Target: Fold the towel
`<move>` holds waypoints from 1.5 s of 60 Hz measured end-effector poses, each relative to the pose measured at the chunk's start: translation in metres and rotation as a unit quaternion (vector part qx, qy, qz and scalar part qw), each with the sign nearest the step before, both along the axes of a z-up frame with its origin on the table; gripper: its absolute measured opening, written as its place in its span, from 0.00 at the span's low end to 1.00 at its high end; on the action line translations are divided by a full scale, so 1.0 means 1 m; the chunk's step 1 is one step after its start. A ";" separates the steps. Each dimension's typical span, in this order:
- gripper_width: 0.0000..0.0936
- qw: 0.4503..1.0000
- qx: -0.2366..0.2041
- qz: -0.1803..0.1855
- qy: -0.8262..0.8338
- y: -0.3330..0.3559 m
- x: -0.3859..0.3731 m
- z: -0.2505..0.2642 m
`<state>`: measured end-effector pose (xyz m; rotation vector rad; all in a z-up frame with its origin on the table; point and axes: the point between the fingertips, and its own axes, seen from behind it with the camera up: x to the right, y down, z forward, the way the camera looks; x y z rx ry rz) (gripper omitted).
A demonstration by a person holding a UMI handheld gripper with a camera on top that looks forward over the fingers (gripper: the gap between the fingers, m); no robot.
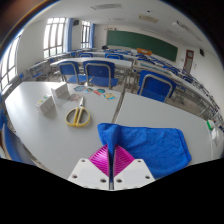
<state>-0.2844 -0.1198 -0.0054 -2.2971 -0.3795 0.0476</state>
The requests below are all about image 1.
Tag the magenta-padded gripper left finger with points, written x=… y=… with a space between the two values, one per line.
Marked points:
x=96 y=173

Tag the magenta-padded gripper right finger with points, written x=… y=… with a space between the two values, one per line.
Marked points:
x=130 y=173

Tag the blue towel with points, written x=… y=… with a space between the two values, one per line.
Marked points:
x=153 y=146

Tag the colourful sticker sheets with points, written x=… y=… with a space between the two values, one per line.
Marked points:
x=108 y=96

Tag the white box with green print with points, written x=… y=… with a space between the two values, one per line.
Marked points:
x=45 y=105

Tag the plain white box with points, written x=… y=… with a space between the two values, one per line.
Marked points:
x=60 y=90

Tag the group of blue chairs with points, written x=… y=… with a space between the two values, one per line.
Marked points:
x=100 y=70

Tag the group of grey desks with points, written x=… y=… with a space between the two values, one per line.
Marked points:
x=100 y=60

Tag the orange lectern box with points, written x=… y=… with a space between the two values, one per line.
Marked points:
x=144 y=51

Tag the red door with window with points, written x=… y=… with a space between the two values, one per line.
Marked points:
x=189 y=61

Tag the green chalkboard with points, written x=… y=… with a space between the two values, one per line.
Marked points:
x=143 y=43

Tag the blue curtain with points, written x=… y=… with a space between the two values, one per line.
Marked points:
x=70 y=35
x=92 y=35

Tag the narrow multi-pane window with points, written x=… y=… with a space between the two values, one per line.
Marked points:
x=85 y=34

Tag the large multi-pane window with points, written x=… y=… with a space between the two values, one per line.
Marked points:
x=54 y=36

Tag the group of ceiling lights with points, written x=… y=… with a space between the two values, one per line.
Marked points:
x=148 y=18

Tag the black wall speaker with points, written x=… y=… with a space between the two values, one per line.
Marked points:
x=76 y=22
x=202 y=52

